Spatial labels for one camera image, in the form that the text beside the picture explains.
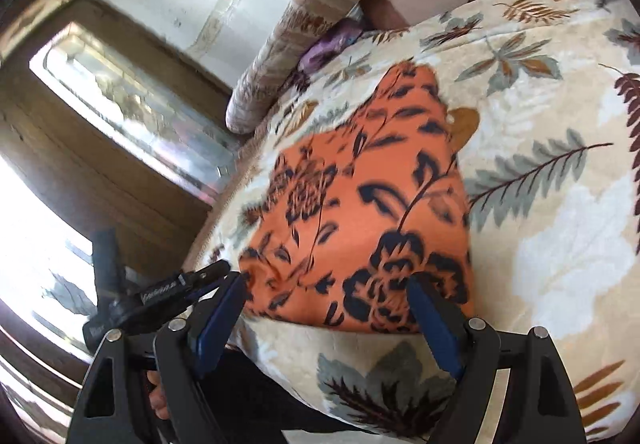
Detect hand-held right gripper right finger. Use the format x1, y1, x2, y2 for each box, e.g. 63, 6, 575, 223
406, 277, 586, 444

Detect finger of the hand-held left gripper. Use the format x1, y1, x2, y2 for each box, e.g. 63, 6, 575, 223
184, 260, 232, 298

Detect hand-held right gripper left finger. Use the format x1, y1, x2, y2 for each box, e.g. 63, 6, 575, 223
65, 273, 248, 444

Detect orange floral garment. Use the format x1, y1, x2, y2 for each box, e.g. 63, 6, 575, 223
239, 63, 476, 335

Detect person's left hand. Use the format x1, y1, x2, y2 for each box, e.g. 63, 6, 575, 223
145, 369, 173, 421

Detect floral leaf print blanket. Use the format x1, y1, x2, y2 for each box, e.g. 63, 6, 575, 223
190, 0, 640, 444

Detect striped bolster pillow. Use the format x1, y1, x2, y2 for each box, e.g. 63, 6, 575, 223
226, 0, 386, 135

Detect purple cloth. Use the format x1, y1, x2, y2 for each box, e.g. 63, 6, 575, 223
299, 19, 363, 75

